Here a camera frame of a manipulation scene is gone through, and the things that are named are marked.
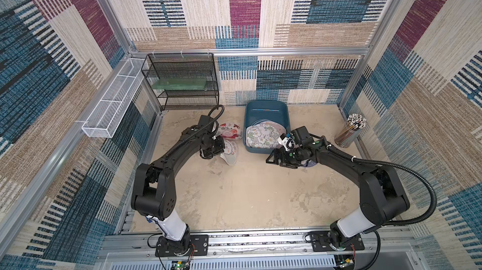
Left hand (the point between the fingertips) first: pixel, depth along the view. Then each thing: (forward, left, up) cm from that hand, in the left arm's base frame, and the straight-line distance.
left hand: (225, 149), depth 90 cm
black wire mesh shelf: (+41, +35, +20) cm, 57 cm away
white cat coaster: (+2, -2, -6) cm, 6 cm away
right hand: (-7, -23, -2) cm, 24 cm away
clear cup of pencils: (+8, -61, +8) cm, 62 cm away
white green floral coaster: (+14, -20, -7) cm, 25 cm away
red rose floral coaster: (+18, -1, -9) cm, 20 cm away
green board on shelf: (+30, +23, +16) cm, 41 cm away
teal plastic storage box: (+32, -28, -7) cm, 43 cm away
